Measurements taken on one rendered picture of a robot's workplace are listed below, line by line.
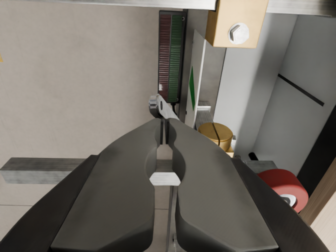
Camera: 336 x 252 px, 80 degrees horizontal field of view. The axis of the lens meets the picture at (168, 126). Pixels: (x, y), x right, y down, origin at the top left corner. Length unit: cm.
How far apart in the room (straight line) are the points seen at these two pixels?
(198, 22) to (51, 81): 104
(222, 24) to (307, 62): 28
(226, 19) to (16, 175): 36
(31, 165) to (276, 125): 51
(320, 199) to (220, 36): 29
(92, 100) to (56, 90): 20
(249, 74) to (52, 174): 45
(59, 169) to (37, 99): 106
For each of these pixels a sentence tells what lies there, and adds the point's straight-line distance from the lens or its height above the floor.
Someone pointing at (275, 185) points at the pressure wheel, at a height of 90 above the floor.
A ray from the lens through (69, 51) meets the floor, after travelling 121.
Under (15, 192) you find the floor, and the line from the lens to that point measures 206.
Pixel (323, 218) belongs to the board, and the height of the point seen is 90.
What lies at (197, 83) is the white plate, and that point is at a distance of 32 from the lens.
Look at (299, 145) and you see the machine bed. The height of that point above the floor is 77.
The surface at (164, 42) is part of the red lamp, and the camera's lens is 39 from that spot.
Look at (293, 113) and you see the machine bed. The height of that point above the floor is 72.
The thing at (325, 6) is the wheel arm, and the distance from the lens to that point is 30.
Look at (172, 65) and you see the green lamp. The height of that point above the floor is 70.
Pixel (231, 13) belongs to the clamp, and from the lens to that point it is 24.
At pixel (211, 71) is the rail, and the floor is 70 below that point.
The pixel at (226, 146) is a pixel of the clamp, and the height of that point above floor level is 87.
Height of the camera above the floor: 109
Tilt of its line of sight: 57 degrees down
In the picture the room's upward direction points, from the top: 177 degrees clockwise
